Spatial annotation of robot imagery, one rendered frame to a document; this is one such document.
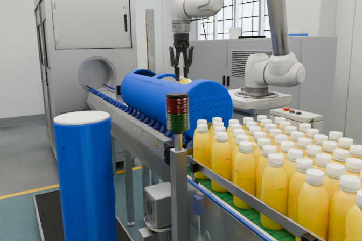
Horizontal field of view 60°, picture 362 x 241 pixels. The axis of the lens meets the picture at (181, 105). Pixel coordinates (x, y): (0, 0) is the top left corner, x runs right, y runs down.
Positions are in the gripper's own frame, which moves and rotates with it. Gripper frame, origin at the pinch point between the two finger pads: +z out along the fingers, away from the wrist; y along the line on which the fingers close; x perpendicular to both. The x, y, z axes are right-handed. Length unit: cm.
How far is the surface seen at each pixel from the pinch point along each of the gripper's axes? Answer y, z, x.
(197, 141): 18, 19, 47
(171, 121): 38, 5, 67
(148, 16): -32, -37, -120
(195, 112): 6.3, 14.5, 24.5
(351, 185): 13, 14, 103
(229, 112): -12.0, 16.6, 24.6
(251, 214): 18, 33, 76
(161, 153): 13.2, 39.2, 2.2
